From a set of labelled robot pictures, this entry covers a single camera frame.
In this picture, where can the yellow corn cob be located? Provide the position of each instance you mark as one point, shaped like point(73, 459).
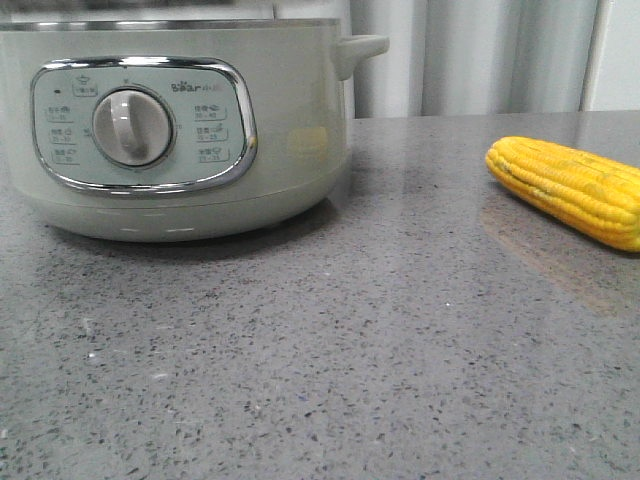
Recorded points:
point(595, 195)

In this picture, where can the pale green electric pot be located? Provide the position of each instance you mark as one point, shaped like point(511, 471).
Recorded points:
point(168, 121)

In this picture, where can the white curtain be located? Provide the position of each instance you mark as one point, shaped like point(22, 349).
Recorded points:
point(485, 57)

